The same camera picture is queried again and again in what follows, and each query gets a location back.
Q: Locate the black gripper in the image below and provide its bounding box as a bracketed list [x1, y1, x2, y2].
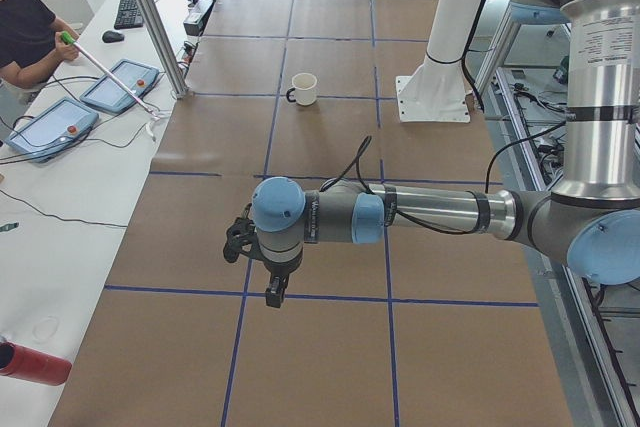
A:
[263, 255, 302, 308]

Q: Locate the white smiley mug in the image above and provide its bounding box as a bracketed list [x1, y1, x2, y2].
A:
[285, 72, 318, 107]

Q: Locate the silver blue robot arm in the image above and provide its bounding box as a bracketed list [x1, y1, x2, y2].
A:
[227, 0, 639, 308]

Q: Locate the brown paper table cover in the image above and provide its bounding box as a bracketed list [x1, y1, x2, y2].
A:
[51, 0, 572, 426]

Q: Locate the near teach pendant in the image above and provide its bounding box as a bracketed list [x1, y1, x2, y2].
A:
[5, 97, 99, 162]

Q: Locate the red cylinder bottle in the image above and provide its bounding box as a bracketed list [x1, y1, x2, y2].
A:
[1, 341, 72, 386]

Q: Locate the black computer mouse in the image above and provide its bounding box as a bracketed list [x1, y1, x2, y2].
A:
[101, 30, 125, 44]

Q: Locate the black keyboard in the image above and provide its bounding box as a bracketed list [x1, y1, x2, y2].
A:
[114, 0, 144, 30]

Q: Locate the long reach stick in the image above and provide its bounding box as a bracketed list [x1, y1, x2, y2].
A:
[59, 31, 164, 121]

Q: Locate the seated person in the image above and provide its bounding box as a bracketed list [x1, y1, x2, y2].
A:
[1, 0, 79, 89]

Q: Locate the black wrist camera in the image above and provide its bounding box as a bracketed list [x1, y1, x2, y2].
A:
[223, 203, 262, 263]

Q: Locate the black camera cable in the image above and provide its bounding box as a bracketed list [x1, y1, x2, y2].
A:
[319, 134, 568, 236]

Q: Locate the white camera post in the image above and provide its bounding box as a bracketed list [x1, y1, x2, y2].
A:
[396, 0, 485, 123]

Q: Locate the aluminium frame post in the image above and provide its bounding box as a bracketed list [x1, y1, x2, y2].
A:
[136, 0, 189, 99]

